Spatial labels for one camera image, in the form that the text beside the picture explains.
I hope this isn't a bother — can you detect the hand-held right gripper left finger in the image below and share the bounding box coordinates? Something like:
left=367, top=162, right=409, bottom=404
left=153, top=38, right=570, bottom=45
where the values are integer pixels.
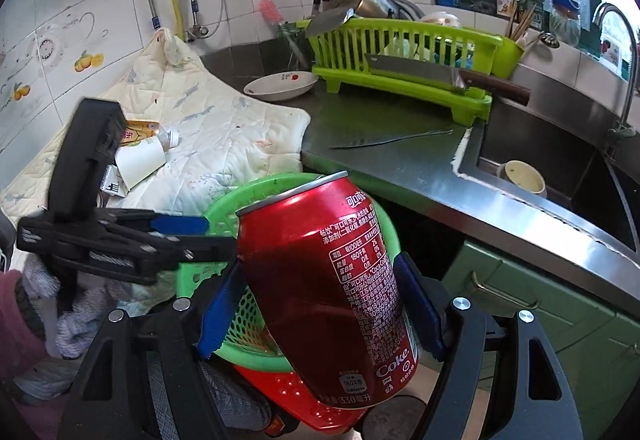
left=57, top=259, right=266, bottom=440

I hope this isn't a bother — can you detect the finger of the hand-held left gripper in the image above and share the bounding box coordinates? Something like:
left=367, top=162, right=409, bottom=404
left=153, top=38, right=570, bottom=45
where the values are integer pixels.
left=74, top=235, right=237, bottom=285
left=94, top=211, right=211, bottom=235

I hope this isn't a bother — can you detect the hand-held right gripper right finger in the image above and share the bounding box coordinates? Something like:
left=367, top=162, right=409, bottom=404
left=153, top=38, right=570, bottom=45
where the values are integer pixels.
left=394, top=252, right=584, bottom=440

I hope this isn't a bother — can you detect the green perforated plastic basket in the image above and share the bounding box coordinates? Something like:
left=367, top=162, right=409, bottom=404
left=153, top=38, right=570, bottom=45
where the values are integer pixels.
left=175, top=172, right=404, bottom=371

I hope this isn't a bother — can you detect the white paper cup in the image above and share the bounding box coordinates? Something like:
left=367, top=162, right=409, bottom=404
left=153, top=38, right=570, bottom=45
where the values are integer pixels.
left=114, top=143, right=167, bottom=192

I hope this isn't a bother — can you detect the red soda can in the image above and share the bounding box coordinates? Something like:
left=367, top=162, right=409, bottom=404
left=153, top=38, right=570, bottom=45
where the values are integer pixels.
left=235, top=171, right=420, bottom=410

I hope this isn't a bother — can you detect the person's left forearm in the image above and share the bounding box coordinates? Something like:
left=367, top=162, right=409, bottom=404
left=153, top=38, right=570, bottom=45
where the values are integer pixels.
left=0, top=270, right=47, bottom=381

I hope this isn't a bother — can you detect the small white carton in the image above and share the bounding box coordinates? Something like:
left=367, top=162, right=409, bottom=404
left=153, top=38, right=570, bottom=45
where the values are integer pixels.
left=100, top=164, right=128, bottom=197

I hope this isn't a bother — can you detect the yellow label plastic bottle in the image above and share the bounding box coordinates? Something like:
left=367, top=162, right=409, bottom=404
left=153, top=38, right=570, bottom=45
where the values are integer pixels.
left=120, top=120, right=181, bottom=151

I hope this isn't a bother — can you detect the cream quilted printed blanket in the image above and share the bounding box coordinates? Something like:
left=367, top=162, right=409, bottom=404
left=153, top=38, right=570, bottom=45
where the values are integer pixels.
left=0, top=27, right=312, bottom=315

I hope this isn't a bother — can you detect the red perforated plastic basket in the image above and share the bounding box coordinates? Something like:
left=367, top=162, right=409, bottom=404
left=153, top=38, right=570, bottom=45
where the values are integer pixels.
left=234, top=360, right=382, bottom=432

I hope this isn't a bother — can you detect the green cabinet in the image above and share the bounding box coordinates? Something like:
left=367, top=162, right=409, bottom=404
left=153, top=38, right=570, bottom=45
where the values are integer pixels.
left=440, top=240, right=640, bottom=423

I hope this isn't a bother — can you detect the grey knit clothing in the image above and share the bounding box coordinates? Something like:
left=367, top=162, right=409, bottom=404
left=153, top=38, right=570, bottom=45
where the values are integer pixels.
left=20, top=254, right=118, bottom=358

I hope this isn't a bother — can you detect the cream mug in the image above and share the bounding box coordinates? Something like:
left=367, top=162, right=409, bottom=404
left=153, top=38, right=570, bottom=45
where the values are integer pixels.
left=496, top=160, right=549, bottom=199

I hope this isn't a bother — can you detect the white flower print bowl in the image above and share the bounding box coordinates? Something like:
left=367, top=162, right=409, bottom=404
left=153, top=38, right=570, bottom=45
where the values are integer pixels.
left=243, top=72, right=320, bottom=102

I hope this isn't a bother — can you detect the slim steel knife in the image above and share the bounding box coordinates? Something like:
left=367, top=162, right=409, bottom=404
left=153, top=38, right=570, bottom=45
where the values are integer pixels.
left=328, top=128, right=454, bottom=151

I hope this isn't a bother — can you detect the green glass jar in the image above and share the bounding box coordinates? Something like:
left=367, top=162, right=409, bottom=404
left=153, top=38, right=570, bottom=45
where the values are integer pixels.
left=276, top=22, right=307, bottom=70

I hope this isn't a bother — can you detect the green plastic dish rack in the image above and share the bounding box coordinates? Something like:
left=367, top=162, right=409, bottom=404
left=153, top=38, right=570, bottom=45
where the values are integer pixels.
left=296, top=17, right=526, bottom=127

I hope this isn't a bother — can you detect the stainless steel sink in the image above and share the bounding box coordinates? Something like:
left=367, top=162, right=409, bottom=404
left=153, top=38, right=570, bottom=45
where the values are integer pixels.
left=460, top=64, right=640, bottom=261

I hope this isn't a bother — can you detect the pink bottle brush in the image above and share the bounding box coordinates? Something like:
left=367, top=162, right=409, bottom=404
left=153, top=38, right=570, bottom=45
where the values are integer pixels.
left=259, top=0, right=311, bottom=70

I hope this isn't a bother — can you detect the steel cleaver blade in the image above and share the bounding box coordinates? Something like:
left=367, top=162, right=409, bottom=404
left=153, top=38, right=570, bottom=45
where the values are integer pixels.
left=305, top=6, right=357, bottom=38

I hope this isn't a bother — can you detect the chrome faucet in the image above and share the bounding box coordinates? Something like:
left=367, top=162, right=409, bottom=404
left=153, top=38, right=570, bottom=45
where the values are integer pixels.
left=592, top=2, right=640, bottom=157

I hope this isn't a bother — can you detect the white dish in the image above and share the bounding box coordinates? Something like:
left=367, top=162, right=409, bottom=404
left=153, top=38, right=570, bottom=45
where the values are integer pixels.
left=419, top=11, right=464, bottom=28

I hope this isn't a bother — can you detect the stainless steel pot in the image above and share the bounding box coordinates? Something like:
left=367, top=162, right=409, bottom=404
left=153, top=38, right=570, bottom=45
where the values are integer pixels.
left=327, top=0, right=401, bottom=20

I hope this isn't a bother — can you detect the metal ladle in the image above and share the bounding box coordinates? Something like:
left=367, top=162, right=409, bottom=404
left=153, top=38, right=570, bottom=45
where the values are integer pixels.
left=525, top=32, right=559, bottom=50

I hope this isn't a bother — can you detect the bundle of chopsticks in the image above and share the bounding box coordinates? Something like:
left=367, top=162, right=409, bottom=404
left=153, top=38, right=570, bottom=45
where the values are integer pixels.
left=507, top=2, right=539, bottom=40

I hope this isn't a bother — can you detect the glass jar with plant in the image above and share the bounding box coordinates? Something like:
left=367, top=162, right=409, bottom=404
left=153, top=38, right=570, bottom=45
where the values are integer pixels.
left=549, top=0, right=584, bottom=48

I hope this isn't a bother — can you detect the metal cabinet handle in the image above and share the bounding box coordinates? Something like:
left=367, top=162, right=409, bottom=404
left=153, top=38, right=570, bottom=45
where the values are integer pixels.
left=470, top=270, right=542, bottom=311

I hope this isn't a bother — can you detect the wooden handled cleaver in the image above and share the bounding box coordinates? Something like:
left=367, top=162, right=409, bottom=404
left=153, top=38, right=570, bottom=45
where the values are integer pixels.
left=364, top=53, right=532, bottom=106

